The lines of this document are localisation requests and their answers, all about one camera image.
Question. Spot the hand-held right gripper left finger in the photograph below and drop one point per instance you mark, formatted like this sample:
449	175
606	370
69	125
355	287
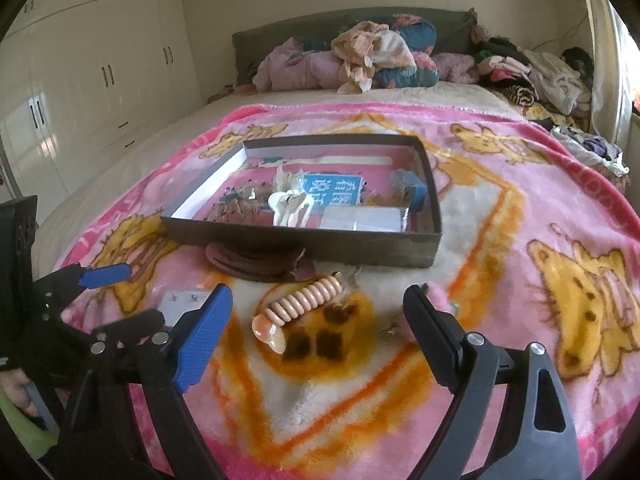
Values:
202	340

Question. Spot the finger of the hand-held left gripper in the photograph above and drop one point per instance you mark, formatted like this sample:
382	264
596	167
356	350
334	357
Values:
106	276
135	321

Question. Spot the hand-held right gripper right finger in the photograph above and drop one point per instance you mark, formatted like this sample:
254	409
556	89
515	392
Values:
432	335

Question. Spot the white earring card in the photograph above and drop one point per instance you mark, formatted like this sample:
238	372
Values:
180	305

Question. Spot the dark shallow cardboard box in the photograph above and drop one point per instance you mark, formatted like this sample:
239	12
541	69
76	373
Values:
350	250

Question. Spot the clear plastic box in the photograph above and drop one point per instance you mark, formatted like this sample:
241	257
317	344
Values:
360	219

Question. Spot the clear bag with dark jewelry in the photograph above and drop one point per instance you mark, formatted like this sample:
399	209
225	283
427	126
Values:
240	205

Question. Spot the white hair claw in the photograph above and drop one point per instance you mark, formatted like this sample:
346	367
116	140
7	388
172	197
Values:
287	210

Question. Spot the clear bag with amber jewelry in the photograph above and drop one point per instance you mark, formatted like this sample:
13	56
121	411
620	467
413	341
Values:
290	177

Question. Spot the person's left forearm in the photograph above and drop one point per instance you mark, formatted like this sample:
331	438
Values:
22	435

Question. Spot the person's left hand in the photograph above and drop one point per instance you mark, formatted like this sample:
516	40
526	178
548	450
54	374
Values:
16	391

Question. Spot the pink printed blanket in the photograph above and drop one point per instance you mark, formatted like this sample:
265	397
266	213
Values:
500	210

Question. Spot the blue printed card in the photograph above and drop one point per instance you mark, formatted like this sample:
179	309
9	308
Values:
340	187

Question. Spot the white wardrobe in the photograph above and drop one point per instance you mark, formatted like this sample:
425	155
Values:
100	60

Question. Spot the laundry basket with clothes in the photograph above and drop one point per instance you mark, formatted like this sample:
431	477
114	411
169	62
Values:
590	145

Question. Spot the pink floral pillow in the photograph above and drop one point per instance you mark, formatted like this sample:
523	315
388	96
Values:
455	65

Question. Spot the pink plush garment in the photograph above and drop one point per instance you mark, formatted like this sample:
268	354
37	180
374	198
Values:
300	67

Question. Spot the pile of clothes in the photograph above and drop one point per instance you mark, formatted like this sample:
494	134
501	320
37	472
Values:
550	75

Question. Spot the orange floral cloth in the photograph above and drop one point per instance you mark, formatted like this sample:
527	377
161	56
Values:
370	50

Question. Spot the dark blue floral quilt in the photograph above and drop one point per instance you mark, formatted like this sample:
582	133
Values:
421	35

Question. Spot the beige curtain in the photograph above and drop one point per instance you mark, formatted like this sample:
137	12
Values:
607	60

